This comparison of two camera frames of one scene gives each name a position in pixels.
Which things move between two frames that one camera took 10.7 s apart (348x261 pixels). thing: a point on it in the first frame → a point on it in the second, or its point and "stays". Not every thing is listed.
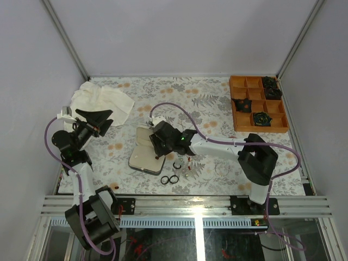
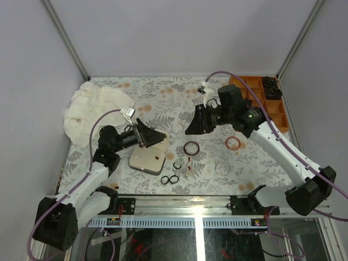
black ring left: [161, 180] stays
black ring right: [173, 175] stays
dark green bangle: [176, 168] stays
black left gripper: [98, 119] → [145, 136]
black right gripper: [156, 142] → [200, 124]
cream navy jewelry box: [143, 157] stays
